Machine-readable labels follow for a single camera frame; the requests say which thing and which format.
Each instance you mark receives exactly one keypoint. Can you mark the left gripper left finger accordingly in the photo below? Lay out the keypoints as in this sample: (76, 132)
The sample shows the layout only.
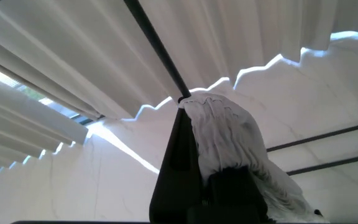
(176, 193)

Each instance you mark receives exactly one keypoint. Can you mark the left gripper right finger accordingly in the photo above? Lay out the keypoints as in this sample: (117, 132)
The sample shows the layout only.
(232, 199)

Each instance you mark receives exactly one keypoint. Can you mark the black clothes rack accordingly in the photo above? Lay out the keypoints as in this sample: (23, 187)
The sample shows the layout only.
(154, 40)

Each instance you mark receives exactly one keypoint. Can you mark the pale grey shorts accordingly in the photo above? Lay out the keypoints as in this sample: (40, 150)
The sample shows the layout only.
(225, 133)

